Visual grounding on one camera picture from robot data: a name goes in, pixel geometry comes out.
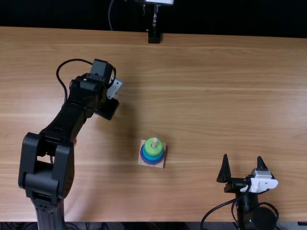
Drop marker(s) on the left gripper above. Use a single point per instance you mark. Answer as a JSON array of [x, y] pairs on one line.
[[102, 68]]

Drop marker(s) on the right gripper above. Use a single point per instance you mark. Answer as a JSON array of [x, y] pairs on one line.
[[236, 185]]

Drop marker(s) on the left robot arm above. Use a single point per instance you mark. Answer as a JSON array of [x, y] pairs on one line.
[[60, 134]]

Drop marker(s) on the wooden peg base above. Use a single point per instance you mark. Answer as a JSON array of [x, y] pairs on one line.
[[143, 164]]

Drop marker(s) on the black clamp stand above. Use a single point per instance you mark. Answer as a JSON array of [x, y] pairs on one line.
[[154, 38]]

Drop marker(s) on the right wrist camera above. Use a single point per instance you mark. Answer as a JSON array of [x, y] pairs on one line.
[[262, 182]]

